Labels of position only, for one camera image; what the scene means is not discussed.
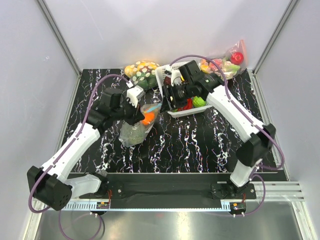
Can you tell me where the white perforated plastic basket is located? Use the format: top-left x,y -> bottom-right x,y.
155,61 -> 212,118

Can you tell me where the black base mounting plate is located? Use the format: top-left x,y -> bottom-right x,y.
67,172 -> 287,210

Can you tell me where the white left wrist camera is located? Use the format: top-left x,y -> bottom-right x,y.
126,85 -> 145,108

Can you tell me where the green fake custard apple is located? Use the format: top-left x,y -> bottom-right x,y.
192,96 -> 207,108

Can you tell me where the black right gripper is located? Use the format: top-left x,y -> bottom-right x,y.
159,82 -> 194,115

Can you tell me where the white-dotted clear food bag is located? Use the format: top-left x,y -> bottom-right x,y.
124,61 -> 160,91

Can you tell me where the white slotted cable duct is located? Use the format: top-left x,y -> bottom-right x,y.
62,200 -> 231,213

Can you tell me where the clear blue-zip food bag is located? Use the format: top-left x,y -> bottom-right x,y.
119,103 -> 162,148

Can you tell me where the dark brown fake passionfruit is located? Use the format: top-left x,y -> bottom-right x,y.
163,76 -> 171,86

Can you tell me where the green netted fake melon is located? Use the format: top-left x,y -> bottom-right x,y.
119,122 -> 148,147

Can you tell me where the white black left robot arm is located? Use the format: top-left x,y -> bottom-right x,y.
27,86 -> 145,211

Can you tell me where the orange fake tomato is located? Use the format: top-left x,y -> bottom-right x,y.
142,112 -> 155,126

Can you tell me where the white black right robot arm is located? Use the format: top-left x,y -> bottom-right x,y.
155,60 -> 276,199

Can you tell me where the aluminium frame rail right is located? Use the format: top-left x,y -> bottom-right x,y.
254,0 -> 320,234

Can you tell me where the aluminium frame rail left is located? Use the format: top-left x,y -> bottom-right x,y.
22,0 -> 82,240

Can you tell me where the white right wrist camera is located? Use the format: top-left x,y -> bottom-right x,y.
170,70 -> 183,87

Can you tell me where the red fake lobster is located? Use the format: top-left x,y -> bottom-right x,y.
175,98 -> 193,112

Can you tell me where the red fake apple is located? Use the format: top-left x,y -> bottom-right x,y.
230,51 -> 244,66

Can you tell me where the pink-dotted clear food bag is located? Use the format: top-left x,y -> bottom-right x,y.
198,39 -> 248,80

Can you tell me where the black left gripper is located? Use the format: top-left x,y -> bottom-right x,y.
111,97 -> 145,126

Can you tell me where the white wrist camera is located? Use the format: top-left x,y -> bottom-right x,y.
126,85 -> 145,108
170,70 -> 183,87

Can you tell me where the aluminium frame rail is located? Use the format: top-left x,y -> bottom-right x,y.
22,0 -> 82,240
254,0 -> 320,234

